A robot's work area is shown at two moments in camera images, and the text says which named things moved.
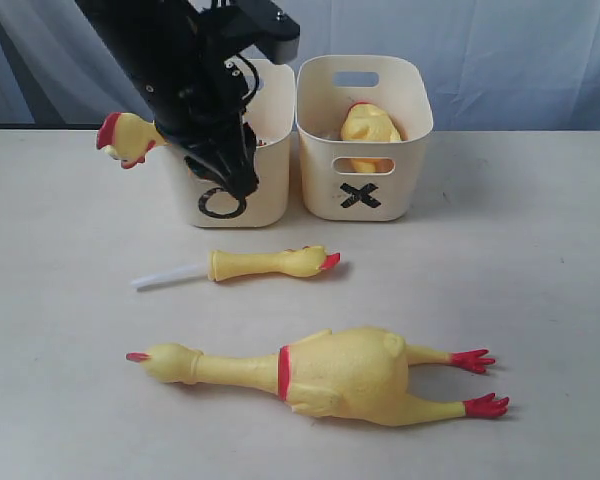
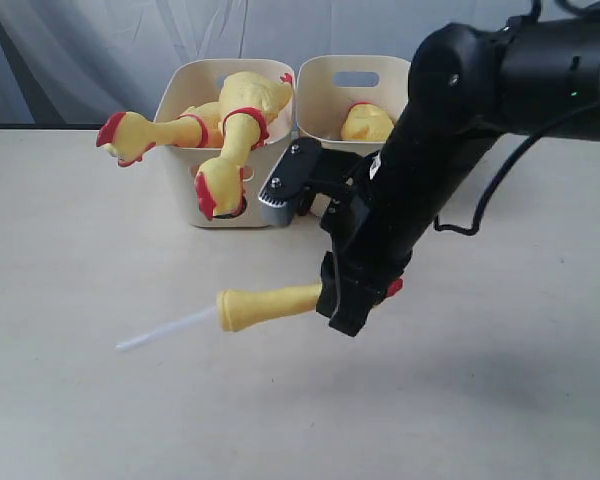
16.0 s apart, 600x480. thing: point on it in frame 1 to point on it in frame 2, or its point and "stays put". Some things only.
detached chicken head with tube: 222,265 to 237,309
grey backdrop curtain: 495,65 stays put
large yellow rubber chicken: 359,375 to 248,100
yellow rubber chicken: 127,138 stays put
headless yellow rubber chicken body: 367,122 stays put
